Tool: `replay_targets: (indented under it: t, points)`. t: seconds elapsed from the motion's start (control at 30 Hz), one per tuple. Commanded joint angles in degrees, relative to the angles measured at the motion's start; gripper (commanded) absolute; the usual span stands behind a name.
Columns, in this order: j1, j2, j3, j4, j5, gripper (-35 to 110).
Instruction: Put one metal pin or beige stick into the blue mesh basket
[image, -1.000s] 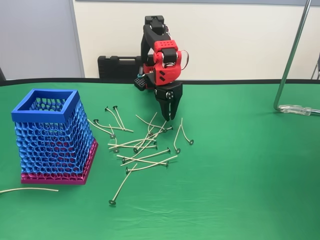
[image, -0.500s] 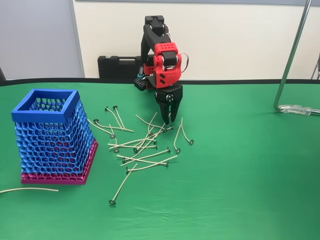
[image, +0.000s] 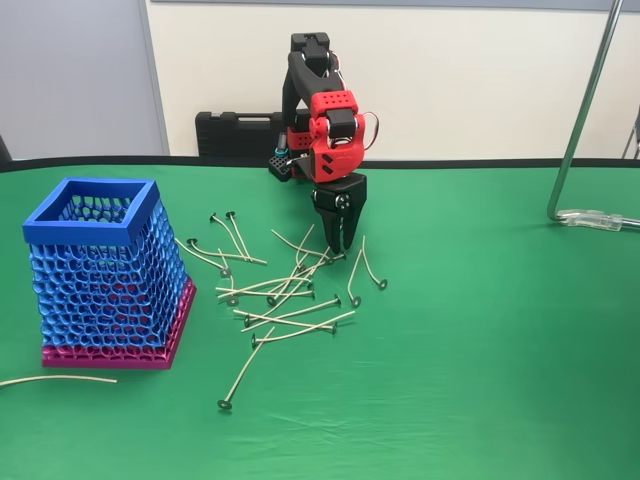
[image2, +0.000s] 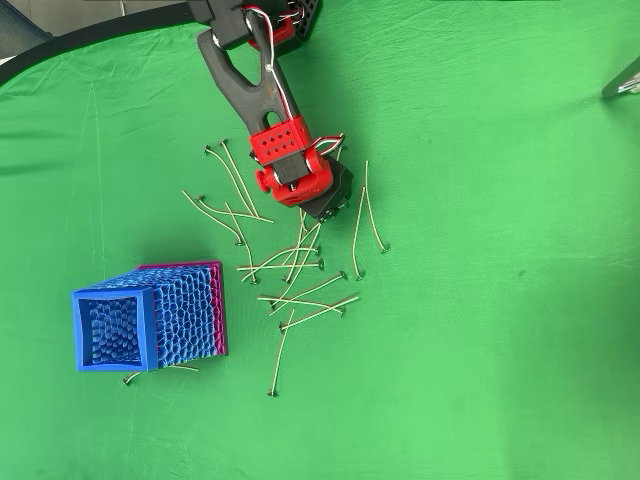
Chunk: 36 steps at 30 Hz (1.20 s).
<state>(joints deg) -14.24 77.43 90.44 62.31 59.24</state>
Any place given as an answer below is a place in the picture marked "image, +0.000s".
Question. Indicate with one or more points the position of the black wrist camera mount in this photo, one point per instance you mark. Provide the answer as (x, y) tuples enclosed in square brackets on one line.
[(301, 161)]

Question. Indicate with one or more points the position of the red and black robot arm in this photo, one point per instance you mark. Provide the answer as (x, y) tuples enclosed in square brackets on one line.
[(335, 105)]

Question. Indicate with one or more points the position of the black plastic tool case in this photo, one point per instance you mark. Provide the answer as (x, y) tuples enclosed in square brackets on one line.
[(225, 135)]

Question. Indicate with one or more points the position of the candle wick with metal base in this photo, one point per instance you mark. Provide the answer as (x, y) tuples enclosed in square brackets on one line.
[(254, 341), (301, 268), (231, 301), (336, 300), (382, 284), (355, 301), (310, 286), (344, 256), (225, 404), (191, 241), (212, 218), (112, 381), (224, 272), (311, 295), (334, 328), (318, 263), (329, 261), (230, 215), (246, 320), (271, 301)]

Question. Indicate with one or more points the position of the blue magenta lattice basket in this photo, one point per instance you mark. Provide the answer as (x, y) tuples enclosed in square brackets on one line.
[(100, 300)]

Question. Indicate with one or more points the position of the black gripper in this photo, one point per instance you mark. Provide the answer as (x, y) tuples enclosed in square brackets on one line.
[(336, 194)]

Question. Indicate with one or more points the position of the black metal chair frame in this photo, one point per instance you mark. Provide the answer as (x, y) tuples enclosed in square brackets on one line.
[(634, 135)]

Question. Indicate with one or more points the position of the clear plastic clamp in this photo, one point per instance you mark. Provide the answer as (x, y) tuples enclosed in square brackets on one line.
[(590, 219)]

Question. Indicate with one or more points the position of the small teal grey connector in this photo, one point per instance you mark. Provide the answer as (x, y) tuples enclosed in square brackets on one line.
[(281, 150)]

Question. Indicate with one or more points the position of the green cloth with black rim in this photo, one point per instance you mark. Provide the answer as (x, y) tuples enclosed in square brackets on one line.
[(500, 350)]

